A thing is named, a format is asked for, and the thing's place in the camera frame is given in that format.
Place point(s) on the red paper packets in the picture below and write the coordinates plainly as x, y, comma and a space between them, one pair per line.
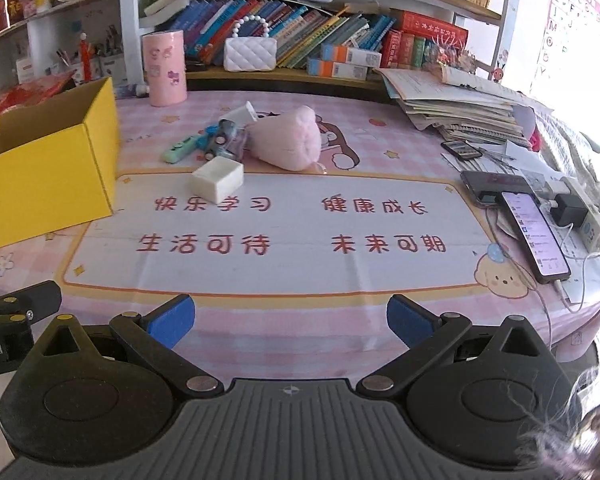
25, 97

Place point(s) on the pink cylindrical container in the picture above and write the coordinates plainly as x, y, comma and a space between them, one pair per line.
165, 70

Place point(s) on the red toy pen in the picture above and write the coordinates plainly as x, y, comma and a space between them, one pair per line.
85, 60

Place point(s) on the blue plastic-wrapped packet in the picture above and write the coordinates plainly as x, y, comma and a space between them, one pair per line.
219, 131

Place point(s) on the alphabet wall poster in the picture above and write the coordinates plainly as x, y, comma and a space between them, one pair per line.
575, 20

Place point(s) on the cream flat book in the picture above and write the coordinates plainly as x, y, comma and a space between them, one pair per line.
167, 7

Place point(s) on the small black smartphone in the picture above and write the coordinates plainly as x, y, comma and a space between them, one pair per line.
461, 149

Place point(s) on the white power strip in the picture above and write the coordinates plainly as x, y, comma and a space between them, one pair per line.
592, 225

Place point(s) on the row of colourful books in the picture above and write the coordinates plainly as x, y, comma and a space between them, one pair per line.
300, 25

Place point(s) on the dark smartphone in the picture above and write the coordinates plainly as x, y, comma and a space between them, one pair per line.
485, 185

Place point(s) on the red upright book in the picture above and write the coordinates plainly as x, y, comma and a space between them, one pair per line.
391, 50

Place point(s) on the pink plush toy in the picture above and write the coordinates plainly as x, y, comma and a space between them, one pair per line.
285, 140

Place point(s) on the orange white carton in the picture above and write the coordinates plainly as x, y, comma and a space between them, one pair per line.
337, 69
350, 54

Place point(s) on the white shelf unit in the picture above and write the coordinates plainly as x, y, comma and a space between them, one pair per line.
130, 10

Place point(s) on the black small device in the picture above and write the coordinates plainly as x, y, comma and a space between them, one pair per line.
197, 65

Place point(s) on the green upright book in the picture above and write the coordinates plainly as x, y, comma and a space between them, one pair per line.
418, 51

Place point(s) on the stack of papers and notebooks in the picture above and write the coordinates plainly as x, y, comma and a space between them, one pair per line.
455, 105

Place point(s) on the pink printed desk mat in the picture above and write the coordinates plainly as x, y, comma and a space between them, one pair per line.
300, 270

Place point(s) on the red thick book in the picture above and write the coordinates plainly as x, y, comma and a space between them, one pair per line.
430, 27

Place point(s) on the black charger plug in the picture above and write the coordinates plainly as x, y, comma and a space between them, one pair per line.
569, 210

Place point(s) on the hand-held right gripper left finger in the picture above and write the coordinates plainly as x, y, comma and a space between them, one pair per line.
172, 321

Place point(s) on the white box red label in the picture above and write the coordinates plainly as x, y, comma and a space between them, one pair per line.
25, 67

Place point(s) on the yellow cardboard box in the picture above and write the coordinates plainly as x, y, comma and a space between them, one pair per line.
40, 185

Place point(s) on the wooden side shelf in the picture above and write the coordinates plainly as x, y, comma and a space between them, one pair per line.
55, 10

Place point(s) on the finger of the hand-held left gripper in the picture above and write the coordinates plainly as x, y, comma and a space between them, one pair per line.
35, 297

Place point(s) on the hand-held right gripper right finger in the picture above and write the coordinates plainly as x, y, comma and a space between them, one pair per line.
409, 319

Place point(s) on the pen holder with pens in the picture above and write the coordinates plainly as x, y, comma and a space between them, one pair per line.
111, 62

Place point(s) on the white plastic block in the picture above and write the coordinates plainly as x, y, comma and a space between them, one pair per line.
217, 180

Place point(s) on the white quilted handbag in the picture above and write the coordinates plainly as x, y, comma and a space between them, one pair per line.
250, 55

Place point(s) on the lit smartphone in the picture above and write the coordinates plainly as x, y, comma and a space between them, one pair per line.
535, 237

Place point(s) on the mint green correction tape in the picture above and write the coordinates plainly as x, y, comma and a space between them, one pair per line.
180, 149

